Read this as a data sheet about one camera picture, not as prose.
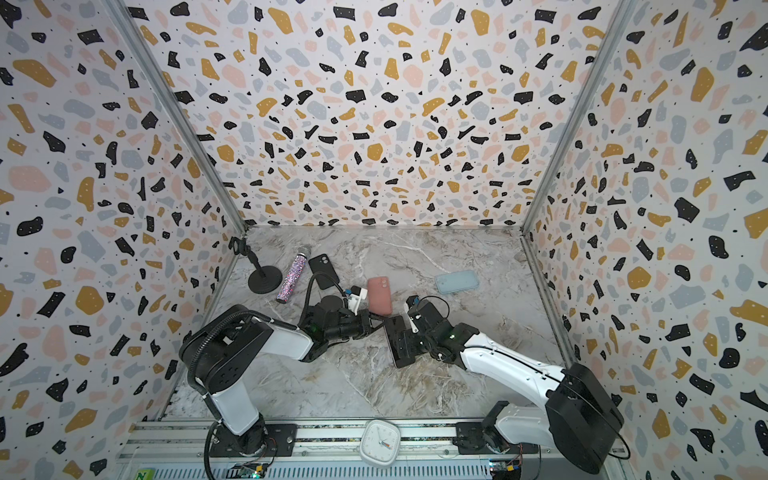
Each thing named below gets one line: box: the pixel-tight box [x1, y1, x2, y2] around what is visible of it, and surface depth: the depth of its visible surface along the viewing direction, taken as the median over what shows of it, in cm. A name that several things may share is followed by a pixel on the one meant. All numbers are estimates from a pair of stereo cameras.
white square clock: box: [359, 419, 401, 466], surface depth 73 cm
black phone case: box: [308, 254, 340, 290], surface depth 112 cm
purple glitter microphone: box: [276, 245, 312, 304], surface depth 105 cm
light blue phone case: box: [435, 270, 479, 294], surface depth 110 cm
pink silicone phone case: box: [367, 276, 393, 315], surface depth 106 cm
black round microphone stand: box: [228, 236, 283, 295], surface depth 105 cm
